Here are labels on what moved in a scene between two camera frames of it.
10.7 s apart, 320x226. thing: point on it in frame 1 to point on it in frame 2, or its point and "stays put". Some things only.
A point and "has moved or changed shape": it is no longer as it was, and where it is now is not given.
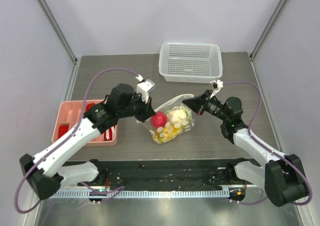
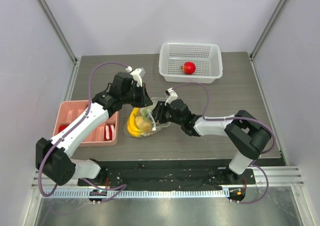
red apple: (159, 119) has moved or changed shape
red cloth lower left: (63, 129) stays put
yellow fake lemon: (171, 131) to (140, 123)
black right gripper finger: (196, 103) to (158, 112)
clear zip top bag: (170, 119) has moved or changed shape
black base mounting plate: (198, 173) stays put
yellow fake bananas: (160, 139) to (132, 128)
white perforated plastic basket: (190, 62) stays put
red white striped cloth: (110, 133) stays put
